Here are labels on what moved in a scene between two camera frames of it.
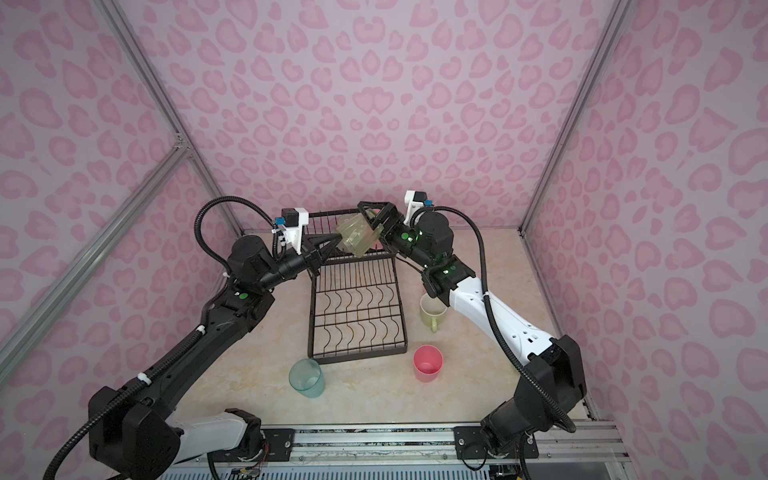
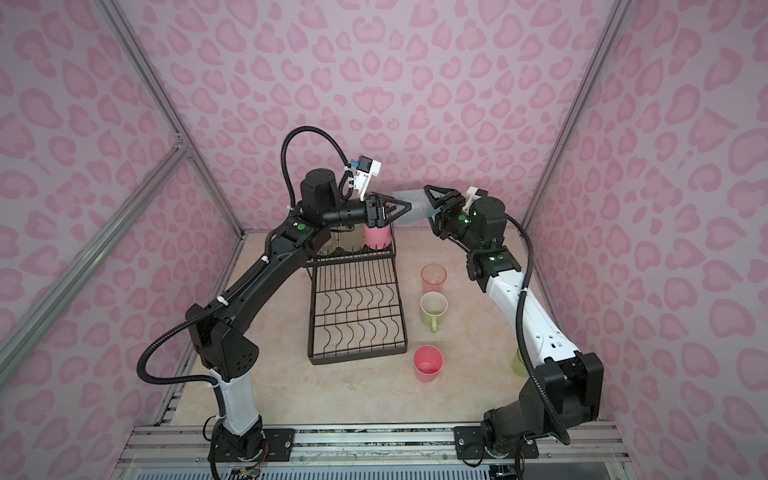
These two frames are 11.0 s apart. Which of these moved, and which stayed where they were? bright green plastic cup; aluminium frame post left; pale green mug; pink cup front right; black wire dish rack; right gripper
Moved: bright green plastic cup; right gripper
Stayed: pink cup front right; aluminium frame post left; pale green mug; black wire dish rack
